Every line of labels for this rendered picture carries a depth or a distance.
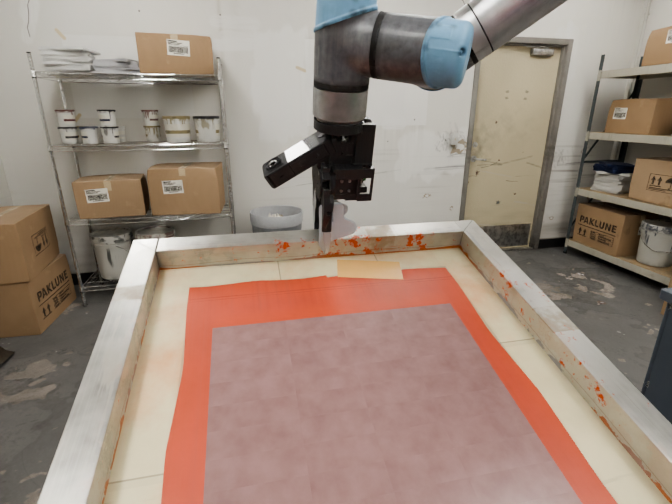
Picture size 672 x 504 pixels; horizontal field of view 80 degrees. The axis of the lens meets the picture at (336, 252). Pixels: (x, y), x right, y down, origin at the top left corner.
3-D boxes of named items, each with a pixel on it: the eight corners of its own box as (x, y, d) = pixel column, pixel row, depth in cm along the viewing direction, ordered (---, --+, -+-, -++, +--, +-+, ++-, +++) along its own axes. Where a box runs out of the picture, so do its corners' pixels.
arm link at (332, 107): (318, 93, 51) (308, 79, 57) (317, 129, 53) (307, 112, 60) (375, 93, 52) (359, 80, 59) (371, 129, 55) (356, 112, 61)
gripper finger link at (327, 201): (333, 235, 61) (334, 178, 57) (323, 236, 61) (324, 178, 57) (327, 224, 65) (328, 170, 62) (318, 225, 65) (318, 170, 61)
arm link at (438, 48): (478, 30, 53) (396, 22, 55) (475, 11, 43) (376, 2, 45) (462, 94, 55) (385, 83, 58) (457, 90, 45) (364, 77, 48)
